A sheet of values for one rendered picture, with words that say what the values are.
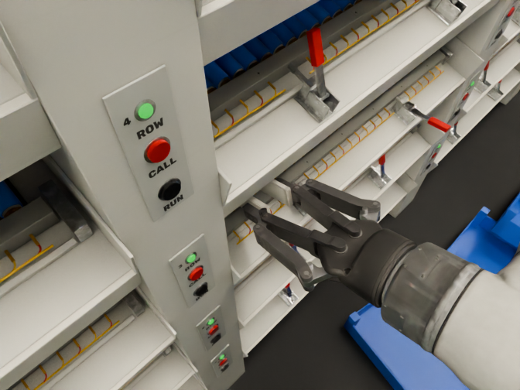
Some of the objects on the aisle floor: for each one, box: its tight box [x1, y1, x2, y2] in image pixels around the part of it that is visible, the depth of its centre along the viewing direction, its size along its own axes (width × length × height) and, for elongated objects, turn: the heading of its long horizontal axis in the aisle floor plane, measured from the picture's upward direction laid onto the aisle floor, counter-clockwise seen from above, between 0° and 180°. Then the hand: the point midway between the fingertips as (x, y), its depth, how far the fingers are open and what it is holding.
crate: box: [344, 303, 470, 390], centre depth 93 cm, size 30×20×8 cm
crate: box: [446, 207, 518, 274], centre depth 105 cm, size 30×20×8 cm
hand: (260, 195), depth 52 cm, fingers open, 3 cm apart
